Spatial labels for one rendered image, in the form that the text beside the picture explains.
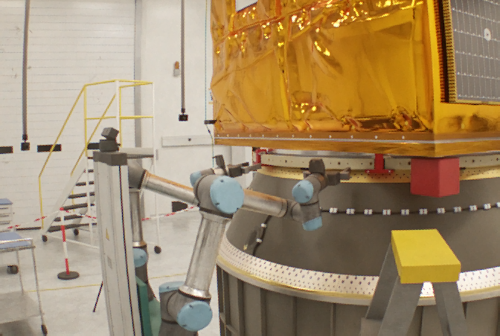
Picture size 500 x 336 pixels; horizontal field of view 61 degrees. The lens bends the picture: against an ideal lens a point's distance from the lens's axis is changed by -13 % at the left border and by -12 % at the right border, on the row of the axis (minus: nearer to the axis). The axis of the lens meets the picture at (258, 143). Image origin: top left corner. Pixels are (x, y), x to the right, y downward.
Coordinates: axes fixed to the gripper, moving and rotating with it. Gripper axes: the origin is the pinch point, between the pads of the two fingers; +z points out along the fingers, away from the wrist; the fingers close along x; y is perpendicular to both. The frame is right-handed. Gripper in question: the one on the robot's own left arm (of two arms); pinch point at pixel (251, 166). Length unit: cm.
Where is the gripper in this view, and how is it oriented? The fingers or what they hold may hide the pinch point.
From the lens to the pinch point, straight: 236.7
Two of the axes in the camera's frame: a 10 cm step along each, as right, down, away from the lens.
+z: 8.8, -2.1, 4.3
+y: 1.8, 9.8, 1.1
